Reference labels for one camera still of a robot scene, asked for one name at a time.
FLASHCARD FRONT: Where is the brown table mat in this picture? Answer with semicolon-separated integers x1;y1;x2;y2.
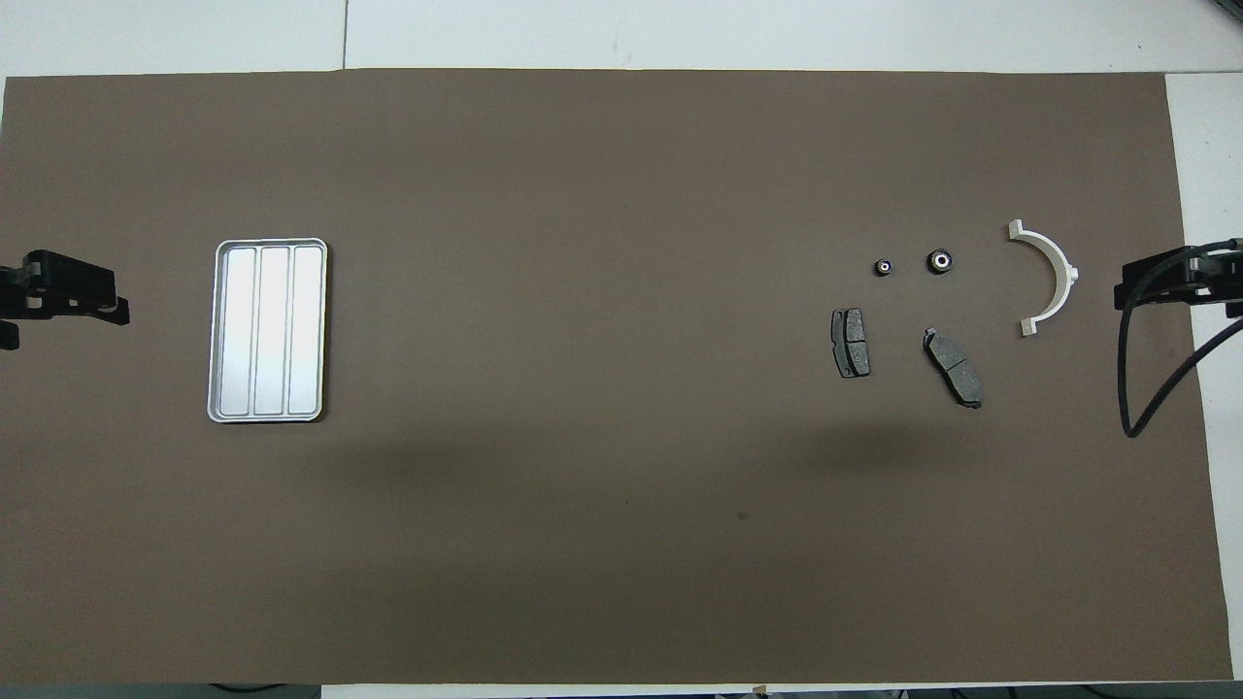
0;68;1234;686

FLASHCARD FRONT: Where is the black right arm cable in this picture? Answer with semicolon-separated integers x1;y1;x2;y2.
1119;248;1243;439

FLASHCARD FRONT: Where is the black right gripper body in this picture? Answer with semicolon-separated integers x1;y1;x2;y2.
1122;238;1243;304

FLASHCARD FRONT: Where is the short dark brake pad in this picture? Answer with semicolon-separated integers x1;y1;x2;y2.
830;308;872;380

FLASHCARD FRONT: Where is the long dark brake pad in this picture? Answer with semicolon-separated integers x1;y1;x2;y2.
923;327;984;410

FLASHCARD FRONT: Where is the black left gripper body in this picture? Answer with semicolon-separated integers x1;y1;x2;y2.
0;250;118;316

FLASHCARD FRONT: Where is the white semicircular bracket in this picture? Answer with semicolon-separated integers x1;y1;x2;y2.
1008;219;1080;339

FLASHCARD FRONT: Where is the silver metal tray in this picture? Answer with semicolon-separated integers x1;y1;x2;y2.
207;238;329;424

